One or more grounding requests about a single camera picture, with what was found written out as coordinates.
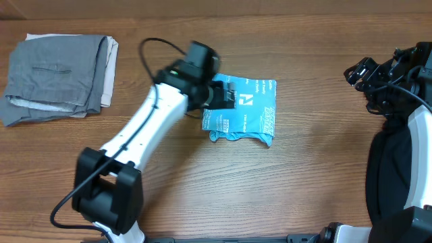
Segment light blue printed t-shirt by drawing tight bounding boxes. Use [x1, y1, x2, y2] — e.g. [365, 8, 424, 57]
[202, 74, 277, 146]

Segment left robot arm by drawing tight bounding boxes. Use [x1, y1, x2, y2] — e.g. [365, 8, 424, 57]
[68, 41, 235, 242]

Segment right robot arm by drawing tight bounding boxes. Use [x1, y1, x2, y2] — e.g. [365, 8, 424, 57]
[309, 42, 431, 242]

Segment black t-shirt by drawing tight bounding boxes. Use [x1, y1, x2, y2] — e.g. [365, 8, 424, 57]
[365, 116, 412, 223]

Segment folded grey trousers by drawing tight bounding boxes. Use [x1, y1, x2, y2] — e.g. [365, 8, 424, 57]
[1, 35, 108, 126]

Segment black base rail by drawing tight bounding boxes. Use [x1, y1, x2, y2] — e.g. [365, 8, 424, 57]
[144, 234, 319, 243]

